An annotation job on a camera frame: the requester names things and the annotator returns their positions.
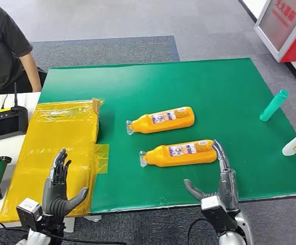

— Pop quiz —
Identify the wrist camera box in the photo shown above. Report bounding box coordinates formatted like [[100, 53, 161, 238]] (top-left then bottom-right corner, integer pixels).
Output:
[[16, 198, 43, 231], [201, 195, 238, 233]]

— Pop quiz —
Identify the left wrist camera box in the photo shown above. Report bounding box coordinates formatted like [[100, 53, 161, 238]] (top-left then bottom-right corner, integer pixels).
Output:
[[16, 198, 43, 231]]

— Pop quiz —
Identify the orange bottle with label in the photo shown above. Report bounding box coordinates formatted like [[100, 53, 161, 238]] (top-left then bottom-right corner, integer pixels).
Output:
[[139, 139, 217, 168], [125, 106, 196, 136]]

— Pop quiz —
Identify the green table mat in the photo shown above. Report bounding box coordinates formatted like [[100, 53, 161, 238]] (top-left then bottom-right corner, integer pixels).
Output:
[[39, 58, 296, 214]]

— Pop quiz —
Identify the yellow film wrapped box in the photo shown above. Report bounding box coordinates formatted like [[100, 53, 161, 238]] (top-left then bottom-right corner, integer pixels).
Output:
[[0, 98, 110, 224]]

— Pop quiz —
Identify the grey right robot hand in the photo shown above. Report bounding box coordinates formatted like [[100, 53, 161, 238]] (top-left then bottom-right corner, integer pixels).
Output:
[[183, 139, 241, 212]]

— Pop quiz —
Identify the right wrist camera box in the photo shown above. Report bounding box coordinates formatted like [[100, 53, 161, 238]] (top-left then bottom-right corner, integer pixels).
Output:
[[201, 195, 238, 233]]

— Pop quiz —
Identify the teal plastic bottle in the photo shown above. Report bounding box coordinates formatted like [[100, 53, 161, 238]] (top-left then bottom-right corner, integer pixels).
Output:
[[260, 89, 289, 123]]

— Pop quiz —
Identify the person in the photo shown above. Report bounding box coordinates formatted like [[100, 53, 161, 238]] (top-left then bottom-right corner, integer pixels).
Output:
[[0, 0, 48, 95]]

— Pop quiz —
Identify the black remote controller with antennas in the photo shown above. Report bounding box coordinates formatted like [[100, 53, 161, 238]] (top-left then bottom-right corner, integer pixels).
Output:
[[0, 82, 29, 143]]

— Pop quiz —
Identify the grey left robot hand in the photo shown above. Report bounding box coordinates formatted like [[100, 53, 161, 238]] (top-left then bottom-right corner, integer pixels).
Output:
[[42, 149, 89, 219]]

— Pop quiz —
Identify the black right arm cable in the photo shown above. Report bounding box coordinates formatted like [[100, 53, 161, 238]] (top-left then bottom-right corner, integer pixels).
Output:
[[187, 218, 220, 245]]

